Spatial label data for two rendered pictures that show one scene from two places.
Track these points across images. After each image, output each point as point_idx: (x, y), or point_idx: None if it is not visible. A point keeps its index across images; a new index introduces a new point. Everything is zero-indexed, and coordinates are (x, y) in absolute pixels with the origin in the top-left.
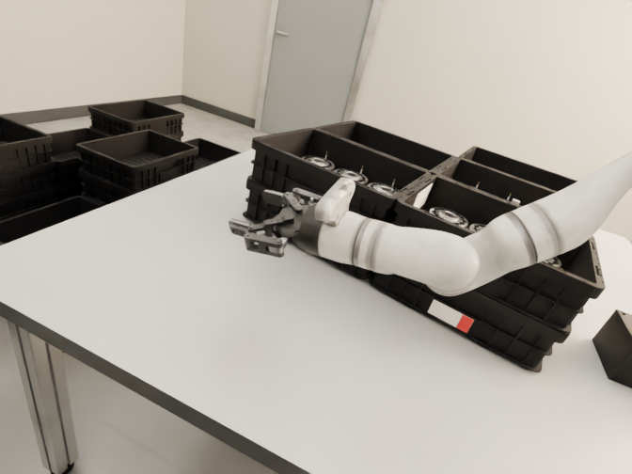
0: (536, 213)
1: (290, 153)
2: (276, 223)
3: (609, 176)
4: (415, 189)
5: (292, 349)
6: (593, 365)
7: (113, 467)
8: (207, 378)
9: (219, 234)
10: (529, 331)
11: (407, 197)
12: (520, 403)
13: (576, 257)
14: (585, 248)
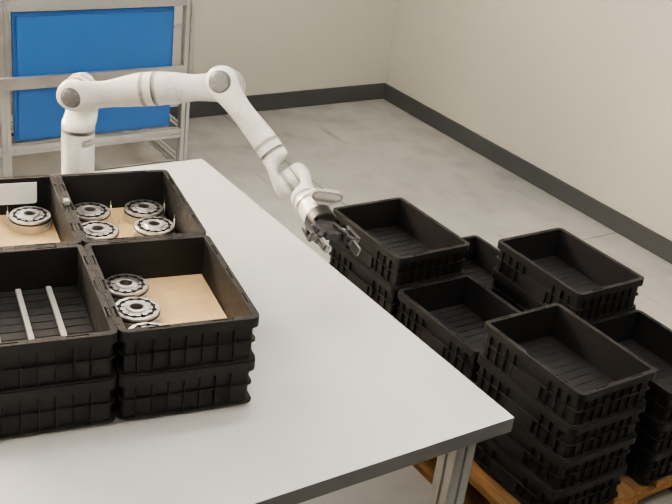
0: (277, 138)
1: (240, 290)
2: (343, 229)
3: (256, 111)
4: (160, 235)
5: (308, 306)
6: None
7: None
8: (368, 313)
9: (292, 392)
10: None
11: (188, 232)
12: None
13: (74, 192)
14: (82, 180)
